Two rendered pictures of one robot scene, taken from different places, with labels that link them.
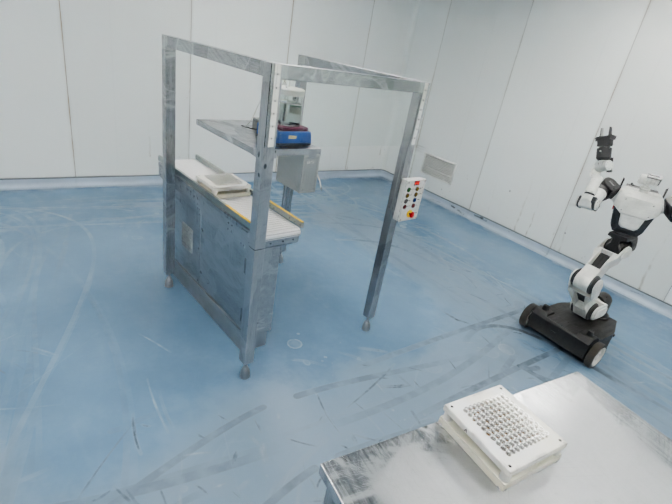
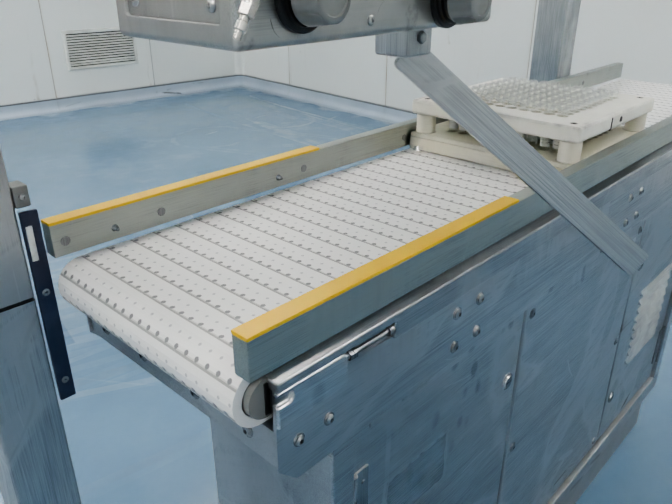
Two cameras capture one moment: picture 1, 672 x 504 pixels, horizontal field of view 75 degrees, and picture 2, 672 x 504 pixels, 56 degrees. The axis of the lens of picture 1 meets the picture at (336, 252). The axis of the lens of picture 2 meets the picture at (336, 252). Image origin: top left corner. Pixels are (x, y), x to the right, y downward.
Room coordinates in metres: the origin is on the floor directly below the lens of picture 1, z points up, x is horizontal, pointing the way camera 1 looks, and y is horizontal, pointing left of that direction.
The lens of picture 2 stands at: (2.24, -0.13, 1.11)
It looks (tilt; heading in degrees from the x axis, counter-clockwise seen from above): 25 degrees down; 88
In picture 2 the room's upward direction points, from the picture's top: straight up
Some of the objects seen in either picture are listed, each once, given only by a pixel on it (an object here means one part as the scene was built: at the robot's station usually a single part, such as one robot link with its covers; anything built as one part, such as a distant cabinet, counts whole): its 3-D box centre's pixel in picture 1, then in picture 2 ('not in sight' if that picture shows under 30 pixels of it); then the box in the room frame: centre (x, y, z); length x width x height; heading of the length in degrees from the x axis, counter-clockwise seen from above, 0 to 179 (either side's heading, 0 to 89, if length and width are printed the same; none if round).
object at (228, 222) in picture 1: (220, 198); (533, 182); (2.58, 0.77, 0.80); 1.30 x 0.29 x 0.10; 45
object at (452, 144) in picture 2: (222, 189); (529, 138); (2.55, 0.75, 0.87); 0.24 x 0.24 x 0.02; 44
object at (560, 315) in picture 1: (581, 317); not in sight; (3.02, -1.96, 0.19); 0.64 x 0.52 x 0.33; 129
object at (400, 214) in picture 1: (408, 198); not in sight; (2.62, -0.38, 1.00); 0.17 x 0.06 x 0.26; 135
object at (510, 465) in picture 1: (503, 425); not in sight; (0.96, -0.56, 0.88); 0.25 x 0.24 x 0.02; 124
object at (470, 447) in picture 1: (498, 437); not in sight; (0.96, -0.56, 0.84); 0.24 x 0.24 x 0.02; 34
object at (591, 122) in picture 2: (223, 181); (533, 105); (2.55, 0.75, 0.92); 0.25 x 0.24 x 0.02; 134
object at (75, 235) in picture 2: (201, 188); (457, 117); (2.47, 0.86, 0.88); 1.32 x 0.02 x 0.03; 45
